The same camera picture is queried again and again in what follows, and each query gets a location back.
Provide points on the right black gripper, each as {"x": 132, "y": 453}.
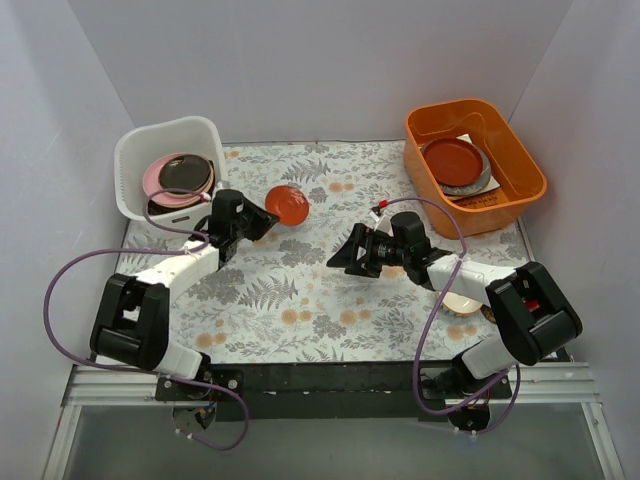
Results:
{"x": 363, "y": 250}

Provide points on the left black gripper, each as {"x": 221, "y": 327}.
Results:
{"x": 250, "y": 220}

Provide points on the small red plate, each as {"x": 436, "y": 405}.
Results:
{"x": 289, "y": 204}

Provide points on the brown glass bowl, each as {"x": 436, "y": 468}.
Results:
{"x": 185, "y": 172}

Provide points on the pink round plate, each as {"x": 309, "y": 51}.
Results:
{"x": 172, "y": 199}

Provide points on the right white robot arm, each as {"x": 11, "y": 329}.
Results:
{"x": 533, "y": 316}

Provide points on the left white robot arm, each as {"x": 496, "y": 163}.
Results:
{"x": 133, "y": 317}

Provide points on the red plate in orange bin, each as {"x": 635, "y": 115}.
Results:
{"x": 453, "y": 162}

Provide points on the grey plate in orange bin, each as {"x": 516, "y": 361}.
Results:
{"x": 459, "y": 167}

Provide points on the orange plastic bin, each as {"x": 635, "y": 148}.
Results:
{"x": 521, "y": 180}

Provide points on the square board in orange bin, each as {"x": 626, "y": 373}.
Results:
{"x": 479, "y": 193}

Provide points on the floral table mat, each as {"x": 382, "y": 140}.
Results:
{"x": 277, "y": 301}

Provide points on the white small bowl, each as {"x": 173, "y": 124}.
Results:
{"x": 461, "y": 305}

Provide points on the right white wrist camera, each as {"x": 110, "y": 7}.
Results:
{"x": 381, "y": 220}

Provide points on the black metal base rail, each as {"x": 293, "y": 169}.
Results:
{"x": 319, "y": 390}

